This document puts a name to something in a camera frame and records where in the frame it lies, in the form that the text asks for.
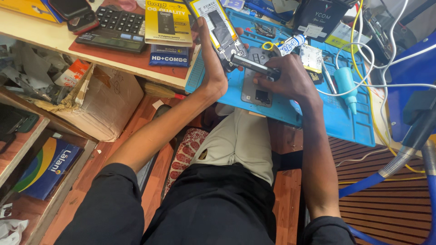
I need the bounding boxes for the person's beige trousers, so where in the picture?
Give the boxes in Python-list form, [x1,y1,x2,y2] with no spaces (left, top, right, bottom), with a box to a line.
[188,108,275,186]

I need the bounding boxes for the red white patterned cushion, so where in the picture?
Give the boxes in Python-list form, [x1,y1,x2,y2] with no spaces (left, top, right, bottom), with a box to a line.
[163,127,210,199]

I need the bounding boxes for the dark blue display package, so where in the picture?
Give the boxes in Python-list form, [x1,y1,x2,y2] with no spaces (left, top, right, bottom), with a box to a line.
[149,44,190,68]

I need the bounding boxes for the yellow carton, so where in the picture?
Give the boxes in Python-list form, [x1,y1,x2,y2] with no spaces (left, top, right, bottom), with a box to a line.
[0,0,64,24]

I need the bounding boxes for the heap of scrap parts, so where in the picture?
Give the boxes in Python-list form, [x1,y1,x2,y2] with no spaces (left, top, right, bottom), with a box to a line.
[0,36,87,107]

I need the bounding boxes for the black case on shelf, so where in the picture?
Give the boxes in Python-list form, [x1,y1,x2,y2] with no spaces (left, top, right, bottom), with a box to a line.
[0,103,40,144]

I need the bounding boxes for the white phone battery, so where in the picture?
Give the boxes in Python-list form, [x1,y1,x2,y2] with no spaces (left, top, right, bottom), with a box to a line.
[299,44,323,74]

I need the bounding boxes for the brown cardboard box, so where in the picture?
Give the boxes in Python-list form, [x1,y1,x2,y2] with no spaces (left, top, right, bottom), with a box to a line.
[33,64,144,142]

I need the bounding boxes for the person's black shirt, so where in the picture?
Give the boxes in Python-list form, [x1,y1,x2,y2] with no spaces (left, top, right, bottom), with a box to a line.
[54,162,357,245]

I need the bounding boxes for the yellow cable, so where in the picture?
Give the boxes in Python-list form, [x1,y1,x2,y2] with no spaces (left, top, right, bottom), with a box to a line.
[350,0,427,175]

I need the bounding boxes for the black product box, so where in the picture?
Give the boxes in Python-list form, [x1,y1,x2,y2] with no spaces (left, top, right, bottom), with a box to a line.
[292,0,352,43]

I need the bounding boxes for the blue silicone repair mat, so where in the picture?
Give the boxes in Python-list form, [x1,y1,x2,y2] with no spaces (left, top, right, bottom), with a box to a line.
[185,8,376,147]

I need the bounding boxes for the long black phone battery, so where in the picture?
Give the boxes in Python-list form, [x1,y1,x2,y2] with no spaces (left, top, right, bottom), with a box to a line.
[230,54,282,81]

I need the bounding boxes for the black desk calculator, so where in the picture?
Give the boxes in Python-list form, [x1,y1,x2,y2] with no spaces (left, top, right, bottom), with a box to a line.
[74,6,147,54]

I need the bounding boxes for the teal squeeze bottle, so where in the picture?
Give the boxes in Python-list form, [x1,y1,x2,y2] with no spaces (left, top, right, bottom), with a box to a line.
[333,67,358,115]

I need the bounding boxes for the metal tweezers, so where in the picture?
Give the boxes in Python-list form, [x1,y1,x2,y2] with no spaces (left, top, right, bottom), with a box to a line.
[321,61,338,95]

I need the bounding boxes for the stack of blue packages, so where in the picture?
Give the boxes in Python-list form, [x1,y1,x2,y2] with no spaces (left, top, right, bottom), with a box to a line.
[245,0,295,23]

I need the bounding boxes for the thin white cable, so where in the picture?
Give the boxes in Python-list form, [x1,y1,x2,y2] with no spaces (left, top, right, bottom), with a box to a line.
[335,147,389,168]

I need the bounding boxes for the black hot air handle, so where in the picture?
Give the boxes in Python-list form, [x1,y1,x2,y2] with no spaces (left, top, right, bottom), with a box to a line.
[377,88,436,179]

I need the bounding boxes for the phone with yellow battery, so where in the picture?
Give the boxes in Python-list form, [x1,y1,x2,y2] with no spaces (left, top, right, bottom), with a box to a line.
[185,0,249,73]

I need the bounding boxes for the white plastic bag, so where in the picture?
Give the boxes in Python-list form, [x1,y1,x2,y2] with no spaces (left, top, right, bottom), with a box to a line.
[0,218,30,245]

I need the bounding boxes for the yellow battery package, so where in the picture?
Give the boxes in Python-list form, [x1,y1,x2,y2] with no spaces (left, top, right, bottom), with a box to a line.
[144,0,194,47]

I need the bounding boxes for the small black phone part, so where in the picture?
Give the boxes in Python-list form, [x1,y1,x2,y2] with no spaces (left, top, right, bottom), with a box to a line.
[253,23,277,39]

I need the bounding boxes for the small black module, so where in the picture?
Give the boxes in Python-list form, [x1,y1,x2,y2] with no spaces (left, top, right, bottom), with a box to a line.
[306,69,325,86]

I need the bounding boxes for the blue hose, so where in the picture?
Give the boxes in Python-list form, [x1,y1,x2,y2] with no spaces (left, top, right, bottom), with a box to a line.
[338,140,436,245]

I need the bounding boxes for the red white packet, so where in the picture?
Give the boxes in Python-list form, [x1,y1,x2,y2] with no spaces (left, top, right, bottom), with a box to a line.
[54,58,91,88]

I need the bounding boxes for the person's left hand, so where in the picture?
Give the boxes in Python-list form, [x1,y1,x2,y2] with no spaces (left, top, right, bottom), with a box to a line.
[191,17,250,99]

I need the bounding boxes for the person's right hand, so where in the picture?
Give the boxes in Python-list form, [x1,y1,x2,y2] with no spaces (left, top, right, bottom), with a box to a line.
[253,54,323,110]

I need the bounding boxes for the yellow green packet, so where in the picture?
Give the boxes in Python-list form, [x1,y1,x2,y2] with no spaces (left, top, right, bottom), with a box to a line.
[325,21,372,54]

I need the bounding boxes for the black phone with red case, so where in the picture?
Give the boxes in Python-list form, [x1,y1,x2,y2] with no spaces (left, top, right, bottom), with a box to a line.
[47,0,100,35]

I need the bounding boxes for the yellow handled scissors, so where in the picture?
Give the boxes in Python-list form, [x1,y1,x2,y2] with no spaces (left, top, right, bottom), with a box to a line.
[262,41,284,52]

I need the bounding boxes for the white glue tube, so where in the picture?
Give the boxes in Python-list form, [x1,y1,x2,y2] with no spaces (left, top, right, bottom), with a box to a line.
[272,34,307,57]

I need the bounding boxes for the grey phone back cover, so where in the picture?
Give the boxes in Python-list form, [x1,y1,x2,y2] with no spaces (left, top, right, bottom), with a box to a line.
[241,47,284,108]

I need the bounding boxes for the small straw brush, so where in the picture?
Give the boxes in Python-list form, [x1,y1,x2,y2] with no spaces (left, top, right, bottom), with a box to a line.
[142,81,186,100]

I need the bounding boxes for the blue box with coloured stripes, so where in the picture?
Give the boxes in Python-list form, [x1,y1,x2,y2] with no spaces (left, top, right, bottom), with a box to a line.
[13,137,84,201]

